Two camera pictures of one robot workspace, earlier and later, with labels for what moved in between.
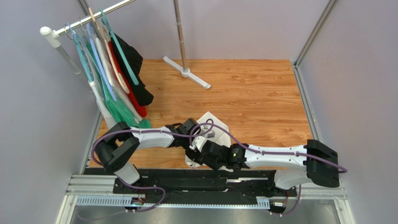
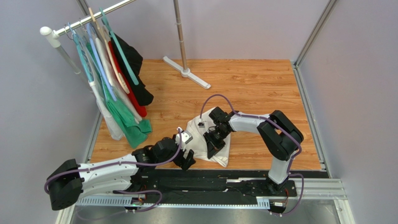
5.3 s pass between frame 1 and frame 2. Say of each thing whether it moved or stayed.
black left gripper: moved
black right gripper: moved
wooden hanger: stayed
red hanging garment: stayed
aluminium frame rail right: stayed
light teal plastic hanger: stayed
